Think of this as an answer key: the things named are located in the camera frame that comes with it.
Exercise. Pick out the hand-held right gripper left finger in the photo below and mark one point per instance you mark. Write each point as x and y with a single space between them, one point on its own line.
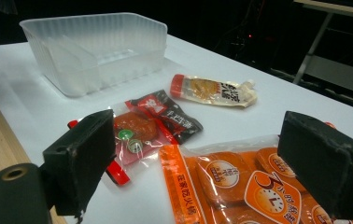
78 161

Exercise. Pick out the small clear snack packet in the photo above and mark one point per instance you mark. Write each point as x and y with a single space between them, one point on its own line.
212 90

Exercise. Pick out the white metal desk frame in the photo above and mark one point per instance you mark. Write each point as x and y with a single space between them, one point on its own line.
313 46

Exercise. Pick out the red and black snack packet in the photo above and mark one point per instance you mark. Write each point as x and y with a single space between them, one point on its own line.
156 124

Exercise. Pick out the white table mat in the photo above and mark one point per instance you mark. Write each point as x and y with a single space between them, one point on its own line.
227 62

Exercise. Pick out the large orange food packet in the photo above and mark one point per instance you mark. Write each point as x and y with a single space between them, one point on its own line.
227 186

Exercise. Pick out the clear plastic container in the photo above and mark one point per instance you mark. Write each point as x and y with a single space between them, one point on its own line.
93 53

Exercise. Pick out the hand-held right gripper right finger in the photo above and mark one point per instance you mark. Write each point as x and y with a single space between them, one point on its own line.
327 165

